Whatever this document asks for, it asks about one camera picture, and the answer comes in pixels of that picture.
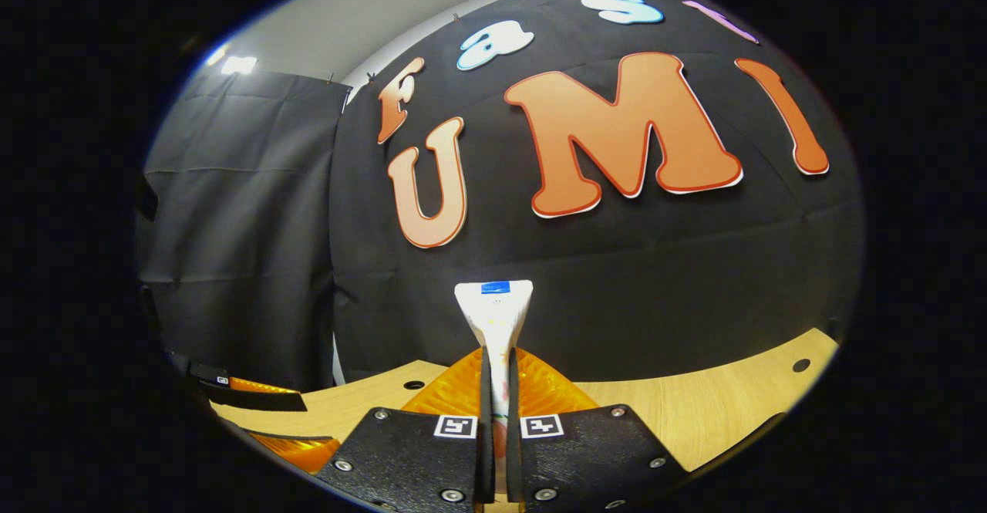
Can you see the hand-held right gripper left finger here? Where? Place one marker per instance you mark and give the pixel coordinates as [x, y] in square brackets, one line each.
[409, 459]

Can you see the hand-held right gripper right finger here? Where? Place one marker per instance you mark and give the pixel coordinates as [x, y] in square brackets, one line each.
[594, 459]

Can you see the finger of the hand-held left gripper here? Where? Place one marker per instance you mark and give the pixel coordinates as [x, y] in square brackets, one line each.
[301, 451]
[254, 401]

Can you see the white blue toothpaste tube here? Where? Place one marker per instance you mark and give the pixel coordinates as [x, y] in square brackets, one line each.
[495, 320]

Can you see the wooden desktop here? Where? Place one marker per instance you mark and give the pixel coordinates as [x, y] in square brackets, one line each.
[709, 405]

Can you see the plain dark grey cloth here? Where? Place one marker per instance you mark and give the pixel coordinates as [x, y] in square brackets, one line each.
[239, 227]

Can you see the black backdrop cloth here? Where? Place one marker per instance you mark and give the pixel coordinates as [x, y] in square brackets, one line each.
[617, 281]

